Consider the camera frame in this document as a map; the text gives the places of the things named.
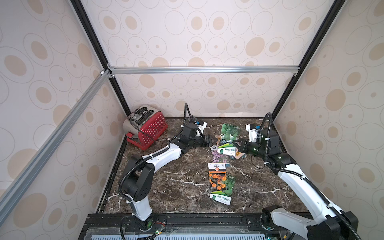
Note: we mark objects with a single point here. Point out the pink cosmos flower seed packet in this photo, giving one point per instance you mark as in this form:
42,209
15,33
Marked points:
218,157

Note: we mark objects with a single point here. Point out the black base frame front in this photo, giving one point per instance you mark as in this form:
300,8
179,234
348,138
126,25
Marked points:
172,226

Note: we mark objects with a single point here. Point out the red polka dot toaster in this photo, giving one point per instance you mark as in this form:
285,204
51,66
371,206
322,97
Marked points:
144,126

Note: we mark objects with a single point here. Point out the green fruit seed packet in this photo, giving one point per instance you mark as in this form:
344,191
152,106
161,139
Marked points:
229,133
227,198

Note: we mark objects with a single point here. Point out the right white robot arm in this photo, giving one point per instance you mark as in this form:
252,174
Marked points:
328,222

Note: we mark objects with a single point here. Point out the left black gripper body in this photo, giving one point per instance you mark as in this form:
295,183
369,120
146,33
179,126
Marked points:
199,141

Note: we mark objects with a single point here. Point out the pink illustrated sunflower seed packet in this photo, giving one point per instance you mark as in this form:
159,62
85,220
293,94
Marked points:
239,155

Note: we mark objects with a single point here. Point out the orange marigold seed packet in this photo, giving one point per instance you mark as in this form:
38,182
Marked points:
218,178

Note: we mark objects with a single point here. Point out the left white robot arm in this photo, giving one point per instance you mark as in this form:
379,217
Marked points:
137,178

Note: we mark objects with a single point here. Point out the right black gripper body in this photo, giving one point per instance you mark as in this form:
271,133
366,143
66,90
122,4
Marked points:
244,145

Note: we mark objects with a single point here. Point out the aluminium rail left side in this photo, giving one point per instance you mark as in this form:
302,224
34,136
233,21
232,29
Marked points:
24,180

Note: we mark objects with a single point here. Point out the horizontal aluminium rail back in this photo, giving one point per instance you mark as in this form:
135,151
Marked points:
204,70

